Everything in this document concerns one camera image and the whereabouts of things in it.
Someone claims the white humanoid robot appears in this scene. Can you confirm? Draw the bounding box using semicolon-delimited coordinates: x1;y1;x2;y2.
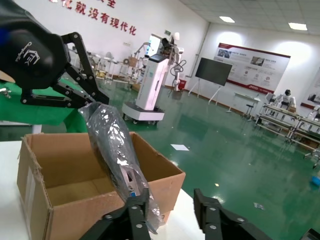
273;89;298;109

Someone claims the white pipe rack workbench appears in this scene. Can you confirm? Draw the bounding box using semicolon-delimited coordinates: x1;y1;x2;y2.
287;116;320;161
254;103;301;141

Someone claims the brown cardboard sheet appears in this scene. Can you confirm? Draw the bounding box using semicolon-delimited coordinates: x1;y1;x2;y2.
0;70;16;83

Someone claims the graphics card with metal bracket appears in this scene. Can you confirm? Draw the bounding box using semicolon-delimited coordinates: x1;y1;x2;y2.
109;159;151;203

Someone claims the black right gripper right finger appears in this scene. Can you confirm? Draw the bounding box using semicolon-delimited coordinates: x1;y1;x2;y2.
193;187;273;240

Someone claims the table with green cloth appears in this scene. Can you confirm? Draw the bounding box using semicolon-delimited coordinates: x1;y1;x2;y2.
0;81;90;135

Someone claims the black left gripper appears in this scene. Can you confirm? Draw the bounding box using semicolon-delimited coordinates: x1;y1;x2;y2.
0;0;110;110

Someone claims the open brown cardboard box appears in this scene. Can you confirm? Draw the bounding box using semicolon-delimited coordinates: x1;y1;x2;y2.
16;131;186;240

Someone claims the red-trimmed wall info board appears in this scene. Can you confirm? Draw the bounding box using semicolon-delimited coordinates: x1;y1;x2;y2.
214;42;292;94

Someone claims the small white table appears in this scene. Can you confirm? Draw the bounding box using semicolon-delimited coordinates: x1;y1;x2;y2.
233;91;261;116

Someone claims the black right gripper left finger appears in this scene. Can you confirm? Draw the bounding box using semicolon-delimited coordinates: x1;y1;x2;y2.
79;187;151;240

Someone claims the white mobile robot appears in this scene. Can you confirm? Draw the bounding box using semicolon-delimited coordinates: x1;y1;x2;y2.
121;31;186;125

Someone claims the black screen on white stand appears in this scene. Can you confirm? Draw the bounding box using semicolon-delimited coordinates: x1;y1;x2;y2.
188;57;233;113

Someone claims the white storage rack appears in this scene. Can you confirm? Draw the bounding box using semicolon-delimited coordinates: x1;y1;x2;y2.
94;49;145;88

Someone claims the ceiling light panel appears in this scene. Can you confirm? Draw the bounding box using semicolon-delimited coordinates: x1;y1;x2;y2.
218;15;236;24
287;22;308;32

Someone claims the grey translucent antistatic bag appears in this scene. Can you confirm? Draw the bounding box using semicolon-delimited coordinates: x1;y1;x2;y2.
77;101;165;235

